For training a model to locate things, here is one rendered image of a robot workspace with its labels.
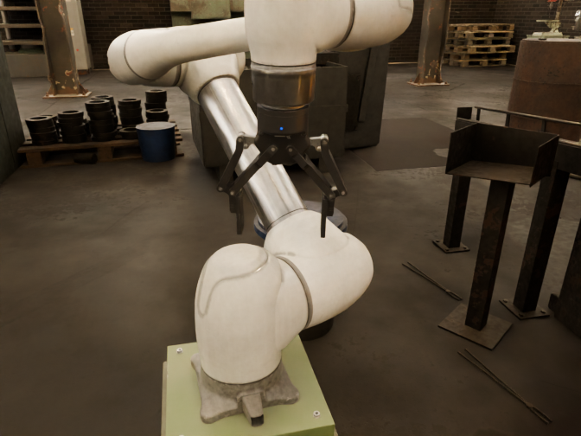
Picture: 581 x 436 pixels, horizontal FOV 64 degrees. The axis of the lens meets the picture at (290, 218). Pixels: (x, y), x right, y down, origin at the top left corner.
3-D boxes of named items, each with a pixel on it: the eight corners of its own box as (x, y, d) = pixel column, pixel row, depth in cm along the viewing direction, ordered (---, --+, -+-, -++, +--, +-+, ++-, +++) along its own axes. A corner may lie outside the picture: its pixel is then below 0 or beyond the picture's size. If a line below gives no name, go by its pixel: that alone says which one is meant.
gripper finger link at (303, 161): (284, 141, 72) (291, 136, 71) (329, 192, 75) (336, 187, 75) (283, 150, 68) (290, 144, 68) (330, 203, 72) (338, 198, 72)
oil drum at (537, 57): (543, 139, 432) (565, 35, 396) (594, 157, 379) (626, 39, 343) (486, 143, 420) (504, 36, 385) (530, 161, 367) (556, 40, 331)
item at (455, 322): (448, 298, 190) (476, 122, 161) (515, 325, 173) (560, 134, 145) (424, 321, 176) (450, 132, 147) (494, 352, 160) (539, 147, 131)
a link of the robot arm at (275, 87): (254, 54, 68) (254, 96, 71) (246, 67, 60) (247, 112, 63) (316, 56, 68) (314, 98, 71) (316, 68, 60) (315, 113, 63)
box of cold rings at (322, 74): (309, 144, 417) (310, 50, 385) (345, 171, 344) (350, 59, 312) (193, 152, 391) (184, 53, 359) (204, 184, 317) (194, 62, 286)
